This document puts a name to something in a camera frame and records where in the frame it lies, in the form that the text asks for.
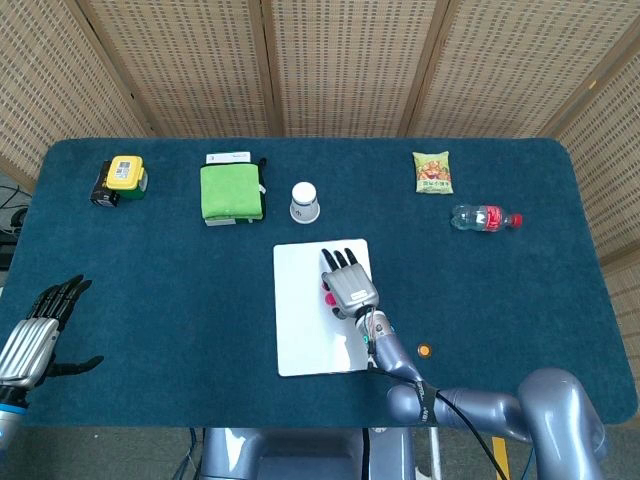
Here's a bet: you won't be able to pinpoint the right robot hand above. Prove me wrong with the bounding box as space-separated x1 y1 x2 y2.
320 247 381 320

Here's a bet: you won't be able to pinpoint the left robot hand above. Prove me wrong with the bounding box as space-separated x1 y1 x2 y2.
0 273 105 391

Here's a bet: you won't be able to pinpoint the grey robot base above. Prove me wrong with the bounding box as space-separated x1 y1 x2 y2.
199 427 417 480

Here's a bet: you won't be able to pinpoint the white rectangular board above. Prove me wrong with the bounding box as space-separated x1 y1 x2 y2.
272 238 377 378

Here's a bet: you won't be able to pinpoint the white paper cup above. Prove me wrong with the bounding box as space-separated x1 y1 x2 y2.
288 181 321 225

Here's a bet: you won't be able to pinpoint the teal table cloth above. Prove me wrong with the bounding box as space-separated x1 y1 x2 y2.
0 137 639 430

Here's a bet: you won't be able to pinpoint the green pea snack bag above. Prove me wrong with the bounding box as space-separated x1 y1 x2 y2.
412 150 456 195

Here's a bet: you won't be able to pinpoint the clear bottle red label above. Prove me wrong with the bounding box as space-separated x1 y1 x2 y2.
449 203 524 234

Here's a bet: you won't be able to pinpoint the folded green towel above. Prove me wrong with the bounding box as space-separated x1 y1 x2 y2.
199 162 265 221

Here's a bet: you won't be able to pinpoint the small black box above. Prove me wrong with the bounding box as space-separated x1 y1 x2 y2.
89 159 121 208

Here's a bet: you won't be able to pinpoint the white table leg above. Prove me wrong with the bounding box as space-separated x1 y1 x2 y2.
428 427 443 480

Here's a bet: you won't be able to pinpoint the white and green box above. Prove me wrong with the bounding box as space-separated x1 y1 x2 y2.
204 149 255 228

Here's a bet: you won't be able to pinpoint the green container yellow lid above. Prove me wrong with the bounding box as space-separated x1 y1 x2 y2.
105 154 149 201

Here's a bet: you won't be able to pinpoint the woven screen panel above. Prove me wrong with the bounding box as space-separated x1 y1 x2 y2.
549 29 640 416
409 0 640 139
79 0 284 139
0 0 157 194
269 0 451 139

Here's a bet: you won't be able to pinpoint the black floor cables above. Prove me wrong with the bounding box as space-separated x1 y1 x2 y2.
0 184 34 271

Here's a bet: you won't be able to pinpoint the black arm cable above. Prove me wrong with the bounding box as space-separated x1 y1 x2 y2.
367 344 501 480

